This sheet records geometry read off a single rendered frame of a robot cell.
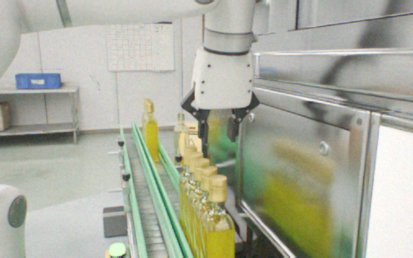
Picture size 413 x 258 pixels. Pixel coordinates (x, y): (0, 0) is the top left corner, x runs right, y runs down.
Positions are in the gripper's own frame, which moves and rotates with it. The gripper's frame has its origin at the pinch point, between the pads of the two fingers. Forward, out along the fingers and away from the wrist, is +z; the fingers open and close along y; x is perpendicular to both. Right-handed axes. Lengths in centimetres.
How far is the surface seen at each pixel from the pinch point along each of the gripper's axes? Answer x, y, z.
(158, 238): -20.1, 7.4, 43.9
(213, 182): 3.6, 1.2, 8.8
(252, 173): -8.4, -12.6, 16.3
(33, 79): -503, 124, 160
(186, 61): -569, -128, 151
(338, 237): 22.2, -12.3, 7.0
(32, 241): -49, 47, 65
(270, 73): -7.9, -12.8, -8.2
